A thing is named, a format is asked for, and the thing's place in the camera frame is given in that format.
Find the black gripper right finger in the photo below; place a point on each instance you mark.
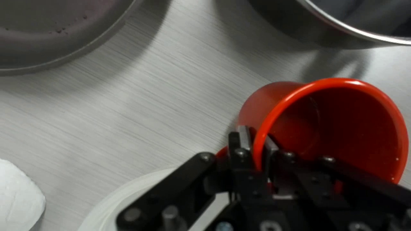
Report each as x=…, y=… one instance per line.
x=289, y=176

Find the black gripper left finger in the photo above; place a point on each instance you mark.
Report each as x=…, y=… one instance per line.
x=249, y=184

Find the red enamel mug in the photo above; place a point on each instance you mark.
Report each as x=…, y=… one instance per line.
x=344, y=119

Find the black pot with glass lid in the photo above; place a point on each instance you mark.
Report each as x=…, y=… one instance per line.
x=340, y=24

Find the white paper towel roll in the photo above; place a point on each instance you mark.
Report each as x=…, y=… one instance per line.
x=22, y=203

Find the black frying pan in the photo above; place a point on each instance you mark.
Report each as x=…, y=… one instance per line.
x=37, y=35

